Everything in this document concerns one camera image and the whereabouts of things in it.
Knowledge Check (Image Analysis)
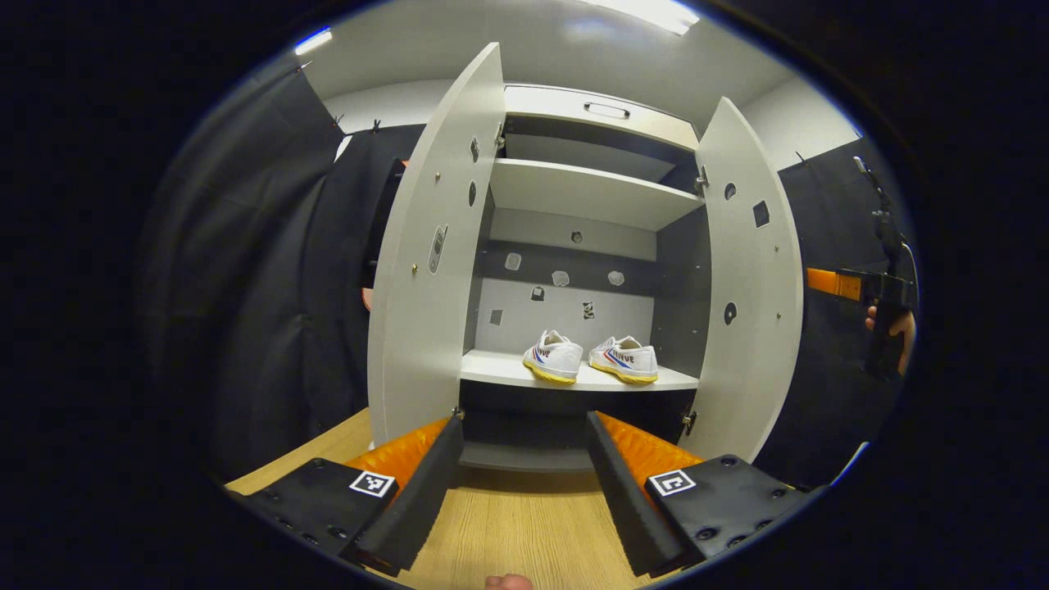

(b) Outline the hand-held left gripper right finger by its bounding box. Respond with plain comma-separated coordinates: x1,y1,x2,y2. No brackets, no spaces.
584,412,820,579

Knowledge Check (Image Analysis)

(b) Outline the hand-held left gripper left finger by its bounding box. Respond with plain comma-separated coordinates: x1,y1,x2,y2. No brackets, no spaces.
232,416,465,579

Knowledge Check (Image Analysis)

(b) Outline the white cabinet door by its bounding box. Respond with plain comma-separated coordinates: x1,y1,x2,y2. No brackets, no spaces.
680,97,806,464
366,43,506,447

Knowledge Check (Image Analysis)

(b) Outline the white canvas shoe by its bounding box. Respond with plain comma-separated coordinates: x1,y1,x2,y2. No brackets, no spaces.
588,335,659,385
523,330,584,386

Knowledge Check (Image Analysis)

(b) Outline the white shoe cabinet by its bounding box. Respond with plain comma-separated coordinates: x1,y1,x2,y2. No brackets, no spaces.
455,84,714,474

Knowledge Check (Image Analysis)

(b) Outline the white cabinet shelf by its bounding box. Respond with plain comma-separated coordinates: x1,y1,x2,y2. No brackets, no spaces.
489,157,706,232
459,350,700,392

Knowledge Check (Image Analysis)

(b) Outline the white cabinet drawer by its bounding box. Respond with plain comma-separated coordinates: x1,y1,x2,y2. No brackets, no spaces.
504,86,699,152

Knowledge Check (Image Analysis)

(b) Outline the black backdrop cloth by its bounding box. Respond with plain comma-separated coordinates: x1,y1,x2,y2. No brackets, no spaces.
135,61,923,492

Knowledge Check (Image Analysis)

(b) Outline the long ceiling light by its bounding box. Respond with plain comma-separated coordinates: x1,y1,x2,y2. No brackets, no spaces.
586,0,700,36

